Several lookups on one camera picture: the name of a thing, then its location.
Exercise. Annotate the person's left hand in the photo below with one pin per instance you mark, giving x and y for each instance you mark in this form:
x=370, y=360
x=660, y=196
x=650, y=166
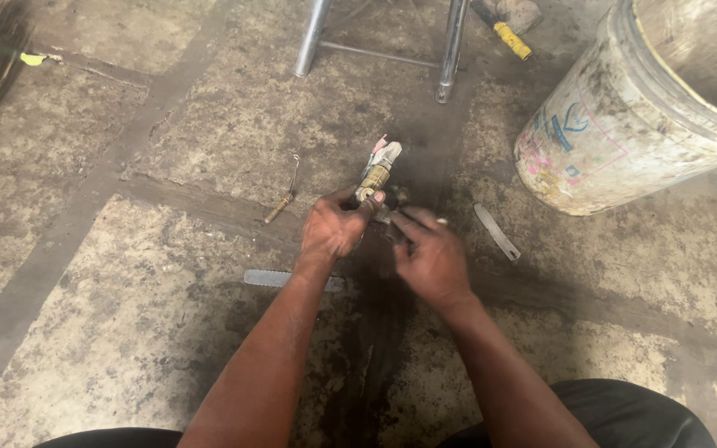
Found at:
x=327, y=229

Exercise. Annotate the person's right hand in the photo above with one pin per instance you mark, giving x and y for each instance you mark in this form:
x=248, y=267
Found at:
x=433, y=264

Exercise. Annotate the person's right fingers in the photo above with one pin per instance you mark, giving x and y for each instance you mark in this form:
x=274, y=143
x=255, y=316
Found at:
x=409, y=223

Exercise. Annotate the brass valve fitting with rag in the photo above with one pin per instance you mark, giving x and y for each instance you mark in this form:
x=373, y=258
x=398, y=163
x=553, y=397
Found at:
x=376, y=174

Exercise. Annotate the grey hacksaw blade piece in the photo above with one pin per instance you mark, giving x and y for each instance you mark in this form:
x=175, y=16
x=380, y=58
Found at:
x=271, y=278
x=495, y=230

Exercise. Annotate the dirty white plastic bucket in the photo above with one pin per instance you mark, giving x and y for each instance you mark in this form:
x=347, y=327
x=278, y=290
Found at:
x=638, y=106

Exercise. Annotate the person's black trousers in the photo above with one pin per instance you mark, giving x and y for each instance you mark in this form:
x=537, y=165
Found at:
x=632, y=417

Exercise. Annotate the yellow scrap piece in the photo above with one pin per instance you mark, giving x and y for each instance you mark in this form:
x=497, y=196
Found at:
x=33, y=59

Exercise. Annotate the chrome metal stool frame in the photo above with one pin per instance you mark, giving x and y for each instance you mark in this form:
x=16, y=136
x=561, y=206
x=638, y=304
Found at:
x=383, y=50

